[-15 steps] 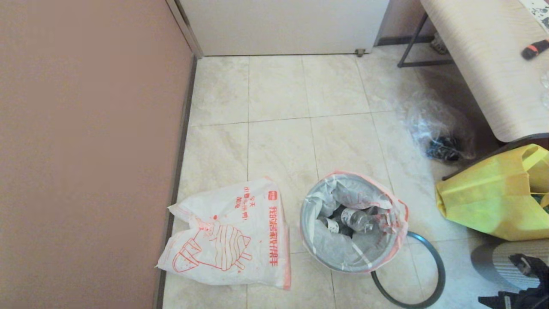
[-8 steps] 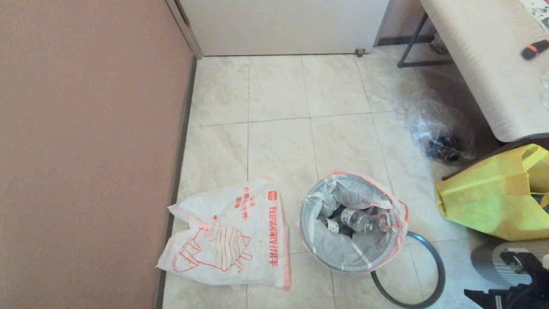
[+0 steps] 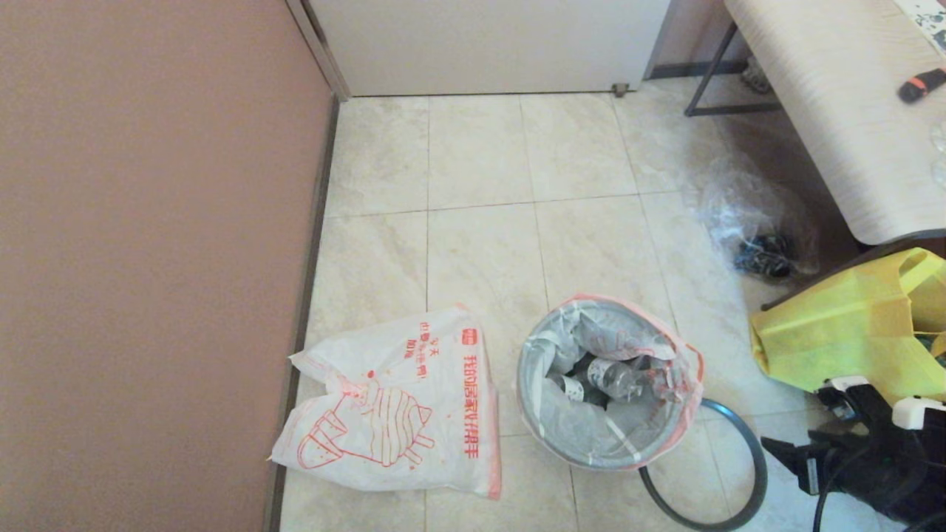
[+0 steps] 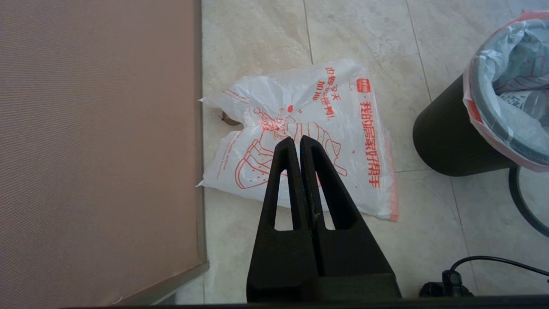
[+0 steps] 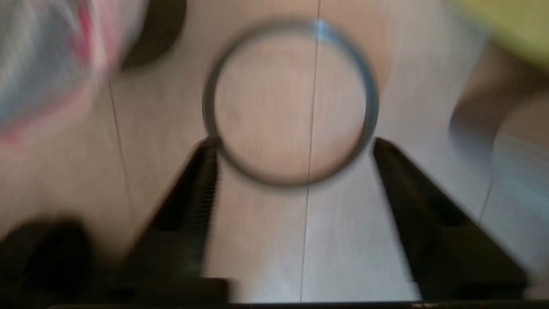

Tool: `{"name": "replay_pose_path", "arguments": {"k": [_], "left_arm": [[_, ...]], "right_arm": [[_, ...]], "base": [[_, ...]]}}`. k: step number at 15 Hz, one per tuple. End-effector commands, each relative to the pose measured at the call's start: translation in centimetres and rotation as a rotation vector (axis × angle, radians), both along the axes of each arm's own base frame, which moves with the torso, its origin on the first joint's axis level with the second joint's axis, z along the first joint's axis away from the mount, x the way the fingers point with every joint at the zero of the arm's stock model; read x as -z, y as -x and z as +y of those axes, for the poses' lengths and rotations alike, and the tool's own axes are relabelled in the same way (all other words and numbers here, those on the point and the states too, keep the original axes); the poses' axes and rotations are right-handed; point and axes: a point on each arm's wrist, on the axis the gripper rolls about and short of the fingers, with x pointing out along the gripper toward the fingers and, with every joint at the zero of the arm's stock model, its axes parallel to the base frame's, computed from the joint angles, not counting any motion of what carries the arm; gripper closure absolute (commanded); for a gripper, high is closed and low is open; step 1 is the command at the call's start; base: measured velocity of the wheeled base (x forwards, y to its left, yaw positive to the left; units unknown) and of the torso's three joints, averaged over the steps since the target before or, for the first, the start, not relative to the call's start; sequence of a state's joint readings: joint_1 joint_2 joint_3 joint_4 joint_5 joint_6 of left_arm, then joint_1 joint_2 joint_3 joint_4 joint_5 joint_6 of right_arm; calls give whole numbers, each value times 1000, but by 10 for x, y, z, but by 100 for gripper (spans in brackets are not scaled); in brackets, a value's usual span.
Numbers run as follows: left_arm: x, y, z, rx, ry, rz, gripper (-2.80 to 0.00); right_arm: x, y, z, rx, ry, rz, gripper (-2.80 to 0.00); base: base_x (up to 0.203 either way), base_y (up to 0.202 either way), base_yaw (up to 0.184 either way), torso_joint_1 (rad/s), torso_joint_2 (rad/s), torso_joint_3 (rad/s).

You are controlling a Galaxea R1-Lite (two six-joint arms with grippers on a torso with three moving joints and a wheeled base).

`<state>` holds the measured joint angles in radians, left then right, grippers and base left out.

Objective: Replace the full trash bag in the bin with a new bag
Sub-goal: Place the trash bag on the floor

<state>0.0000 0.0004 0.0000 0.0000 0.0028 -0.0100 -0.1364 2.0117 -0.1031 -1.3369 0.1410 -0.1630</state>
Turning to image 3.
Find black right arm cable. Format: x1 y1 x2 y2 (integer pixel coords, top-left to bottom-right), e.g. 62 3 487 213
811 443 851 532

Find small white object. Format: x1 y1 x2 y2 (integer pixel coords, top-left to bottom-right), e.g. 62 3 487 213
739 58 773 95

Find grey door frame post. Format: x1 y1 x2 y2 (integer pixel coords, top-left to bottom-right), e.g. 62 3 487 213
285 0 352 103

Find dark items in clear bag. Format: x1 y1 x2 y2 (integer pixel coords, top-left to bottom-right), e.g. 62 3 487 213
733 235 799 282

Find black-printed white paper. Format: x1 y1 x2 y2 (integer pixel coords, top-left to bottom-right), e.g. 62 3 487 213
891 0 946 56

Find clear plastic bottle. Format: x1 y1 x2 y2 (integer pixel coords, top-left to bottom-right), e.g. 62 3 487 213
588 358 662 403

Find white door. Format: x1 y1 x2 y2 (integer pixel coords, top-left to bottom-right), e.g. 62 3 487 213
307 0 673 97

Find clear plastic bag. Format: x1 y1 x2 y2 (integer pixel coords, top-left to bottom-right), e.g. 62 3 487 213
695 155 821 285

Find dark bottle white label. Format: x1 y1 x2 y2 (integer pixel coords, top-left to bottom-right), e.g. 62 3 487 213
551 362 603 406

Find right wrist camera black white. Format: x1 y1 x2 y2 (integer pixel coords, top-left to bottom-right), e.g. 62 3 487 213
819 375 946 444

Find beige table with metal legs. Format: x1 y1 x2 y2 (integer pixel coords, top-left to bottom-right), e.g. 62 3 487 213
684 22 946 311

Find grey bin rim ring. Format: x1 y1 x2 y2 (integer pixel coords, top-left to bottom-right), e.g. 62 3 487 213
639 398 768 531

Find yellow non-woven bag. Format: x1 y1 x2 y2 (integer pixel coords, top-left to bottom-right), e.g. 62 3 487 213
748 248 946 406

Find black and red marker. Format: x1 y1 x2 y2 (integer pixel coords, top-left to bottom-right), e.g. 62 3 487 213
896 68 946 105

